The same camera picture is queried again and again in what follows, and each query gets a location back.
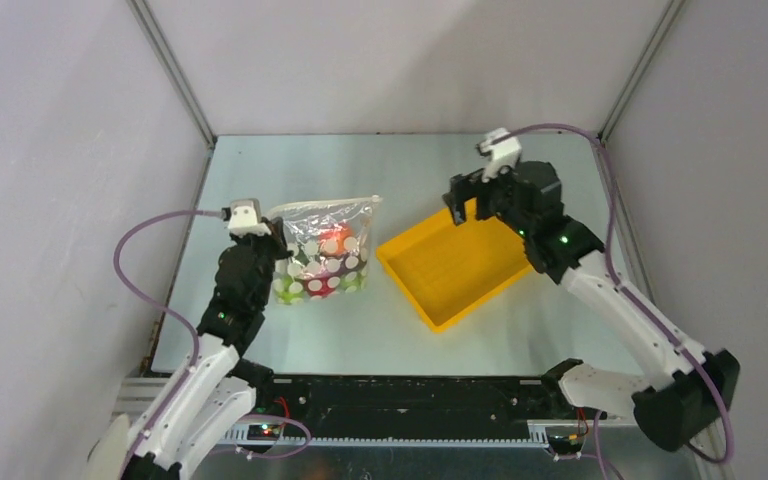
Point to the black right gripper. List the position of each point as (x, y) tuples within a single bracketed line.
[(466, 198)]

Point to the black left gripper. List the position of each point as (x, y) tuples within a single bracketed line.
[(276, 238)]

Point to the clear zip top bag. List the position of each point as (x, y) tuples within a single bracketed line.
[(308, 274)]

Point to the pink orange peach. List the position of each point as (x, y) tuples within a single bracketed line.
[(337, 240)]

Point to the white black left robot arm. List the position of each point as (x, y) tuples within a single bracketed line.
[(215, 386)]

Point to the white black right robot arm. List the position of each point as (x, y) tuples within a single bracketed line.
[(683, 389)]

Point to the yellow plastic tray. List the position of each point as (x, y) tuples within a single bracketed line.
[(447, 271)]

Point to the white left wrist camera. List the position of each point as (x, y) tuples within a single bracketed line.
[(243, 217)]

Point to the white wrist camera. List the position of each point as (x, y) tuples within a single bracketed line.
[(502, 150), (243, 217)]

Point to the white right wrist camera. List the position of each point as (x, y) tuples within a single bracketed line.
[(502, 150)]

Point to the aluminium frame rails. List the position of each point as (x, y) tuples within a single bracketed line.
[(136, 395)]

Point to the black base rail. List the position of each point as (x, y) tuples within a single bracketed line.
[(345, 408)]

